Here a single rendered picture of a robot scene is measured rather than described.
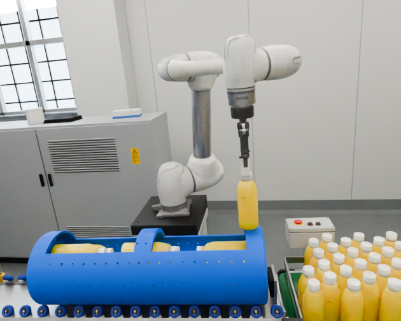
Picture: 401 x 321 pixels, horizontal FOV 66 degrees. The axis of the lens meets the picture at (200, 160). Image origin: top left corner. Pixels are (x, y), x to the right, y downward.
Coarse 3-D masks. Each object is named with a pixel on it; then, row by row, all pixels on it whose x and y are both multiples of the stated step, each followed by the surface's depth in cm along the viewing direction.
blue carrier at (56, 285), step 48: (48, 240) 120; (96, 240) 137; (144, 240) 115; (192, 240) 133; (240, 240) 131; (48, 288) 113; (96, 288) 111; (144, 288) 109; (192, 288) 107; (240, 288) 105
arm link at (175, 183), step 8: (160, 168) 166; (168, 168) 163; (176, 168) 164; (184, 168) 170; (160, 176) 164; (168, 176) 162; (176, 176) 163; (184, 176) 165; (160, 184) 164; (168, 184) 162; (176, 184) 163; (184, 184) 166; (192, 184) 168; (160, 192) 166; (168, 192) 164; (176, 192) 164; (184, 192) 167; (160, 200) 169; (168, 200) 165; (176, 200) 166; (184, 200) 169
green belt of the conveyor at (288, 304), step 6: (282, 276) 139; (294, 276) 138; (282, 282) 136; (288, 282) 134; (294, 282) 134; (282, 288) 133; (288, 288) 132; (294, 288) 131; (282, 294) 130; (288, 294) 127; (288, 300) 125; (288, 306) 122; (294, 306) 121; (288, 312) 119; (294, 312) 118
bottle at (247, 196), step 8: (240, 184) 107; (248, 184) 106; (240, 192) 107; (248, 192) 106; (256, 192) 107; (240, 200) 108; (248, 200) 106; (256, 200) 108; (240, 208) 109; (248, 208) 107; (256, 208) 108; (240, 216) 110; (248, 216) 108; (256, 216) 109; (240, 224) 111; (248, 224) 109; (256, 224) 110
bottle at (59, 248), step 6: (54, 246) 122; (60, 246) 122; (66, 246) 121; (72, 246) 121; (78, 246) 121; (84, 246) 120; (90, 246) 121; (96, 246) 122; (54, 252) 120; (60, 252) 120; (66, 252) 120; (72, 252) 120; (78, 252) 119; (84, 252) 119; (90, 252) 119; (96, 252) 120
